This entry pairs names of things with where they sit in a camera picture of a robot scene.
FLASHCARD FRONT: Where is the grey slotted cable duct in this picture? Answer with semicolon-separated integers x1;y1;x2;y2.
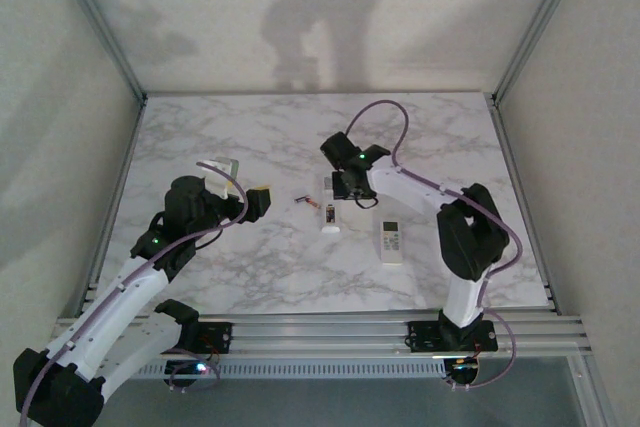
134;360;449;381

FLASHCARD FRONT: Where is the aluminium frame leg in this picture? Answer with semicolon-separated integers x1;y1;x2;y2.
569;354;619;427

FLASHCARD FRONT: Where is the long white remote control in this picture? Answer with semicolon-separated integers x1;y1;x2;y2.
319;199;344;235

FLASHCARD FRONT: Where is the left gripper thin black wire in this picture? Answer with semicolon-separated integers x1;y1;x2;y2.
193;229;223;250

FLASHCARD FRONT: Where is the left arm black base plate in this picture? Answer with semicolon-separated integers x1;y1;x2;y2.
172;321;235;354

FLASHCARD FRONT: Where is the short white remote with display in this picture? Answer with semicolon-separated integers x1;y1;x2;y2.
379;219;404;266

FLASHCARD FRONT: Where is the aluminium frame post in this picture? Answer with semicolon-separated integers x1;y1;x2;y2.
47;0;149;106
489;0;596;106

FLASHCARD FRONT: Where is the aluminium mounting rail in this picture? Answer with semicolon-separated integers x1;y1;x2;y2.
47;314;594;356

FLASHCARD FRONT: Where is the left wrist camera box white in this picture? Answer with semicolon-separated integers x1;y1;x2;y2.
208;156;241;200

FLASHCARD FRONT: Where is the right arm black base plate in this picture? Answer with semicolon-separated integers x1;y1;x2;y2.
407;319;499;353

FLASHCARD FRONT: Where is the black controller board with LED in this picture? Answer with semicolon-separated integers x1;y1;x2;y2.
164;359;210;391
444;357;482;389

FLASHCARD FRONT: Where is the aluminium side rail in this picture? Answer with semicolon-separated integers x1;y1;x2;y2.
487;96;561;316
74;96;149;318

